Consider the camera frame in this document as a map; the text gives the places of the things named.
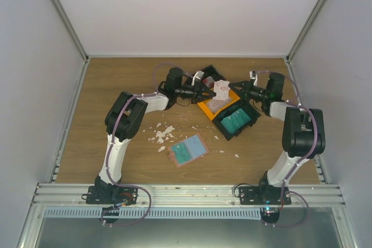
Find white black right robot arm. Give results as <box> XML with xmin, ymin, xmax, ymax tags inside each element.
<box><xmin>229</xmin><ymin>71</ymin><xmax>326</xmax><ymax>204</ymax></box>

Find yellow plastic bin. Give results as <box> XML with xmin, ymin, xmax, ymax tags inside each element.
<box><xmin>198</xmin><ymin>90</ymin><xmax>240</xmax><ymax>121</ymax></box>

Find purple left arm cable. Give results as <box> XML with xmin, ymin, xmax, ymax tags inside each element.
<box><xmin>106</xmin><ymin>62</ymin><xmax>175</xmax><ymax>188</ymax></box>

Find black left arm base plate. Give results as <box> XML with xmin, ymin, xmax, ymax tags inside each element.
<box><xmin>81</xmin><ymin>185</ymin><xmax>138</xmax><ymax>205</ymax></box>

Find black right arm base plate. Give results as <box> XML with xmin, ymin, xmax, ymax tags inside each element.
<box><xmin>232</xmin><ymin>184</ymin><xmax>292</xmax><ymax>206</ymax></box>

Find black divided bin left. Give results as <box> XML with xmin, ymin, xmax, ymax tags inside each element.
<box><xmin>201</xmin><ymin>64</ymin><xmax>226</xmax><ymax>82</ymax></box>

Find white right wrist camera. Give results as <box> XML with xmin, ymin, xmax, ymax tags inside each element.
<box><xmin>249</xmin><ymin>70</ymin><xmax>258</xmax><ymax>86</ymax></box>

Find red white cards in bin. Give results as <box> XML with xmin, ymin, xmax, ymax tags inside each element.
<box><xmin>202</xmin><ymin>76</ymin><xmax>215</xmax><ymax>88</ymax></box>

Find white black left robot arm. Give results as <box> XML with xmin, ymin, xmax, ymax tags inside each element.
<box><xmin>87</xmin><ymin>66</ymin><xmax>216</xmax><ymax>204</ymax></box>

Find white cherry blossom card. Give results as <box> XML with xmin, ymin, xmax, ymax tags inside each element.
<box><xmin>213</xmin><ymin>80</ymin><xmax>230</xmax><ymax>100</ymax></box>

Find teal cards stack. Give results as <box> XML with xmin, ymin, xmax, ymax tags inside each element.
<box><xmin>221</xmin><ymin>109</ymin><xmax>251</xmax><ymax>134</ymax></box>

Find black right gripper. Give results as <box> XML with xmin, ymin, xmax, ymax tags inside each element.
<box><xmin>229</xmin><ymin>80</ymin><xmax>269</xmax><ymax>103</ymax></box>

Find black bin right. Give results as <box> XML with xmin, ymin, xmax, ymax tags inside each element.
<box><xmin>212</xmin><ymin>100</ymin><xmax>261</xmax><ymax>141</ymax></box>

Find teal credit card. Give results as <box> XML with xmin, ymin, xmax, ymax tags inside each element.
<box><xmin>171</xmin><ymin>143</ymin><xmax>192</xmax><ymax>165</ymax></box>

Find aluminium front rail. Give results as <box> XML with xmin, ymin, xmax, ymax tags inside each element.
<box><xmin>32</xmin><ymin>184</ymin><xmax>345</xmax><ymax>207</ymax></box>

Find grey slotted cable duct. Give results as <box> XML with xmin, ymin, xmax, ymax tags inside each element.
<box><xmin>44</xmin><ymin>207</ymin><xmax>261</xmax><ymax>220</ymax></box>

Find pink patterned cards in bin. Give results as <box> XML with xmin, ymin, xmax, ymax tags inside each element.
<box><xmin>206</xmin><ymin>99</ymin><xmax>230</xmax><ymax>114</ymax></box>

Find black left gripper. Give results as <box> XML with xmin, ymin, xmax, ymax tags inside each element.
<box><xmin>176</xmin><ymin>82</ymin><xmax>217</xmax><ymax>105</ymax></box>

